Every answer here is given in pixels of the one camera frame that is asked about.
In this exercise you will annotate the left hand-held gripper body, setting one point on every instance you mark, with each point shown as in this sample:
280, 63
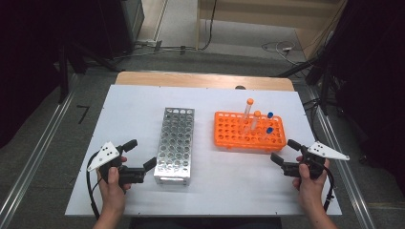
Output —
106, 156

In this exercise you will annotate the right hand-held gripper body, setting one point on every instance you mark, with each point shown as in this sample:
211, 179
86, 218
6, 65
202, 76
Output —
321, 152

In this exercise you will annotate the blue-capped test tube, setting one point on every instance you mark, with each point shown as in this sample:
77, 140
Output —
270, 114
269, 130

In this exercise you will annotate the silver metal tube rack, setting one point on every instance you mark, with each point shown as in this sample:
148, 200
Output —
175, 143

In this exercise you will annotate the short orange-capped test tube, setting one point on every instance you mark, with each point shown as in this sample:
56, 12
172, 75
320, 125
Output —
257, 113

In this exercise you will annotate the orange plastic tube rack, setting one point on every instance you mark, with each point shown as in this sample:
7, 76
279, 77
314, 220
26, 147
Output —
232, 130

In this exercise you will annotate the tall orange-capped test tube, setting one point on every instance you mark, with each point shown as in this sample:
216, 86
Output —
250, 102

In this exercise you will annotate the person's left hand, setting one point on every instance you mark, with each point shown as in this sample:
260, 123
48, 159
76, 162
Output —
112, 194

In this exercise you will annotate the person's right hand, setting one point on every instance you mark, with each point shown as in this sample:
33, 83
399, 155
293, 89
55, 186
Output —
310, 191

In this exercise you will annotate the white table board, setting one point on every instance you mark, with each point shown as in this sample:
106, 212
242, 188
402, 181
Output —
127, 120

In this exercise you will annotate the black metal stand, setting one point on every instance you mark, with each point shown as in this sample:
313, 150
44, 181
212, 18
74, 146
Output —
324, 86
63, 73

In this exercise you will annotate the dark table grommet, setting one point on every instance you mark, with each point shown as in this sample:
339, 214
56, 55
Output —
240, 87

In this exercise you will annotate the person's dark clothing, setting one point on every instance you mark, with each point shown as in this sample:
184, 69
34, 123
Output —
207, 223

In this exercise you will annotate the wooden table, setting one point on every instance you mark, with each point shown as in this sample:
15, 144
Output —
191, 79

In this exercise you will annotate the black curtain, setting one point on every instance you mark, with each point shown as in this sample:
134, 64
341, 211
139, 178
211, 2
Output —
31, 47
375, 79

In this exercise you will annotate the dark cabinet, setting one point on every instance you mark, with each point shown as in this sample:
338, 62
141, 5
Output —
124, 22

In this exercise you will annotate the beige wooden partition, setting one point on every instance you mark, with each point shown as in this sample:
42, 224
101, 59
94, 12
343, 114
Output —
254, 16

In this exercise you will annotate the metal floor rail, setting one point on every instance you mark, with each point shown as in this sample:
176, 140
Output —
41, 149
344, 178

